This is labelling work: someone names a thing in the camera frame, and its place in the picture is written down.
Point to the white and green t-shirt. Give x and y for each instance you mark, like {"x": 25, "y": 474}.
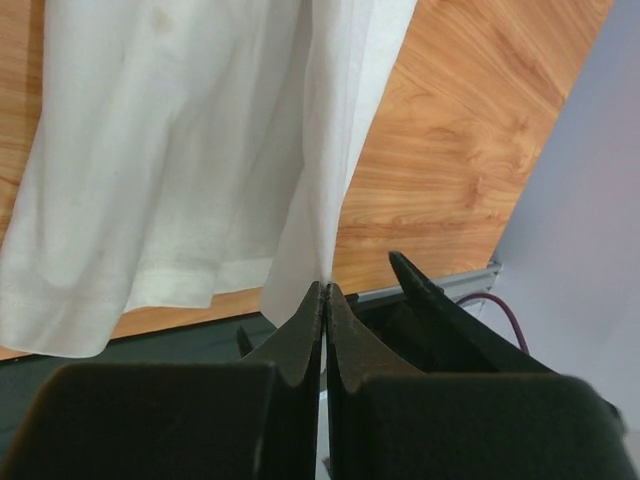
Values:
{"x": 187, "y": 149}

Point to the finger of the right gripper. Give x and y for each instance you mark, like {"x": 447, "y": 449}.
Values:
{"x": 456, "y": 342}

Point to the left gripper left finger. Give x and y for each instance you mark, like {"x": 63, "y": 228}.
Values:
{"x": 255, "y": 418}

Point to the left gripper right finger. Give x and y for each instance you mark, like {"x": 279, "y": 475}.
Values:
{"x": 389, "y": 420}

